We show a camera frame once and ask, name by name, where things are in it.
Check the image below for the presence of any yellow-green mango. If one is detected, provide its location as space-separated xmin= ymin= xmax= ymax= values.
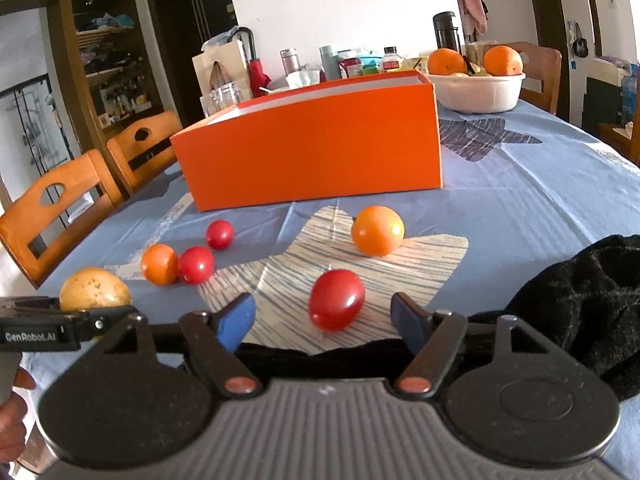
xmin=58 ymin=266 xmax=132 ymax=311

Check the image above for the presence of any large red tomato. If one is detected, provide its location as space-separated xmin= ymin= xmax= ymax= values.
xmin=308 ymin=269 xmax=366 ymax=332

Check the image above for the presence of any person's left hand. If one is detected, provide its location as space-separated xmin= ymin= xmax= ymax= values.
xmin=0 ymin=392 xmax=28 ymax=464

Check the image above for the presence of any small red tomato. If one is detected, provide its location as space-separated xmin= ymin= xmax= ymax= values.
xmin=178 ymin=246 xmax=215 ymax=285
xmin=205 ymin=220 xmax=234 ymax=252

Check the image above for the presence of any small orange tangerine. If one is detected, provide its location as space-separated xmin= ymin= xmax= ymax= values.
xmin=140 ymin=244 xmax=179 ymax=286

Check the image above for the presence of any near wooden chair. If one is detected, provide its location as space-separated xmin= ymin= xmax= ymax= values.
xmin=1 ymin=148 xmax=122 ymax=287

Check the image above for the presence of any wooden chair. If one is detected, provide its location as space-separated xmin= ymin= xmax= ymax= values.
xmin=1 ymin=148 xmax=122 ymax=287
xmin=106 ymin=112 xmax=182 ymax=195
xmin=484 ymin=41 xmax=562 ymax=115

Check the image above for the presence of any black cloth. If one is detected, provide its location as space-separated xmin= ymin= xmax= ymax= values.
xmin=236 ymin=235 xmax=639 ymax=401

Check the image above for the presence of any blue patterned tablecloth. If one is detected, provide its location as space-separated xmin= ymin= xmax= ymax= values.
xmin=19 ymin=97 xmax=640 ymax=476

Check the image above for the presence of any far wooden chair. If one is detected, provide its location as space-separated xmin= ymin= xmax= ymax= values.
xmin=106 ymin=112 xmax=182 ymax=195

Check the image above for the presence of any orange cardboard box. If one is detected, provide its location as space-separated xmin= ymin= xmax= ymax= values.
xmin=171 ymin=70 xmax=442 ymax=211

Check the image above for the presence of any glass jar mug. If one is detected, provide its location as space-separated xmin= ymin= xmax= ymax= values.
xmin=209 ymin=81 xmax=243 ymax=112

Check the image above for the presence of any white fruit basket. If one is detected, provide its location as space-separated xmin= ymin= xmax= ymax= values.
xmin=427 ymin=74 xmax=526 ymax=114

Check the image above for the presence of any wooden shelf cabinet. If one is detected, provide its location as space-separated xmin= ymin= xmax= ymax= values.
xmin=48 ymin=0 xmax=166 ymax=151

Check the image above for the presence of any red umbrella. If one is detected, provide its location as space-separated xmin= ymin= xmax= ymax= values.
xmin=230 ymin=26 xmax=271 ymax=98

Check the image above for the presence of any orange in basket left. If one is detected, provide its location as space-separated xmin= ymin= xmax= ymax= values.
xmin=427 ymin=48 xmax=466 ymax=76

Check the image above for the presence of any orange in basket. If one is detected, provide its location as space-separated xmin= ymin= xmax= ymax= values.
xmin=427 ymin=48 xmax=466 ymax=76
xmin=484 ymin=46 xmax=524 ymax=77

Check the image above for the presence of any paper shopping bag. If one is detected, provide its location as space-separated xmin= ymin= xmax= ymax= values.
xmin=192 ymin=40 xmax=253 ymax=117

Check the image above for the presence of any red label jar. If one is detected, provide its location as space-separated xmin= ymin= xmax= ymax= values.
xmin=338 ymin=58 xmax=362 ymax=79

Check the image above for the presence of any orange in basket right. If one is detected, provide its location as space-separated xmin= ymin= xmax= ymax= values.
xmin=484 ymin=46 xmax=524 ymax=77

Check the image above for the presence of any pink thermos bottle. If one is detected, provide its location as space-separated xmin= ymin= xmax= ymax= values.
xmin=280 ymin=48 xmax=302 ymax=76

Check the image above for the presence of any wooden chair right side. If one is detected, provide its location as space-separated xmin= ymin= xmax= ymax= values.
xmin=484 ymin=41 xmax=562 ymax=115

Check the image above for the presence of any grey tall bottle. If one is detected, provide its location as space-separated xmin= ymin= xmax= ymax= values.
xmin=319 ymin=46 xmax=342 ymax=81

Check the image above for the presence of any black thermos bottle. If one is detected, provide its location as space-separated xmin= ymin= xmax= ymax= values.
xmin=433 ymin=11 xmax=461 ymax=53

